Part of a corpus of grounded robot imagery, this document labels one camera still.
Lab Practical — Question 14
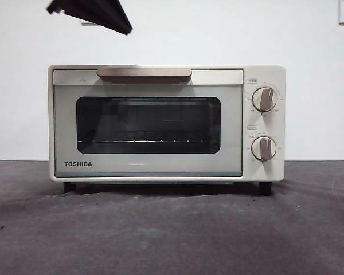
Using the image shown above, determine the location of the oven door with beige handle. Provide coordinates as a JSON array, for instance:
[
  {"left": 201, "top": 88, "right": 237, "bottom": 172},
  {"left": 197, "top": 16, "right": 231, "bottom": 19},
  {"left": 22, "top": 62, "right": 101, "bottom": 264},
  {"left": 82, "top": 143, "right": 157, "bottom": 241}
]
[{"left": 52, "top": 68, "right": 244, "bottom": 178}]

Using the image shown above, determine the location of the cream white toaster oven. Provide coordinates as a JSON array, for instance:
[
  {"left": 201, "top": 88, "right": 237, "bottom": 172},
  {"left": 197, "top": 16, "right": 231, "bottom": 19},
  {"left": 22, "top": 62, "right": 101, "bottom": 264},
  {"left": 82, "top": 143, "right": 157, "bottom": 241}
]
[{"left": 48, "top": 64, "right": 287, "bottom": 197}]

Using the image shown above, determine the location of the cream beige oven knob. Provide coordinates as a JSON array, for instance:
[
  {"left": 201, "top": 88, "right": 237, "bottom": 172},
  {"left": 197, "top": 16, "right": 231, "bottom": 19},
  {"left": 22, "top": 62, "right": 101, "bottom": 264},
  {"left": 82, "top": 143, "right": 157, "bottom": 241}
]
[
  {"left": 251, "top": 87, "right": 278, "bottom": 112},
  {"left": 251, "top": 136, "right": 277, "bottom": 161}
]

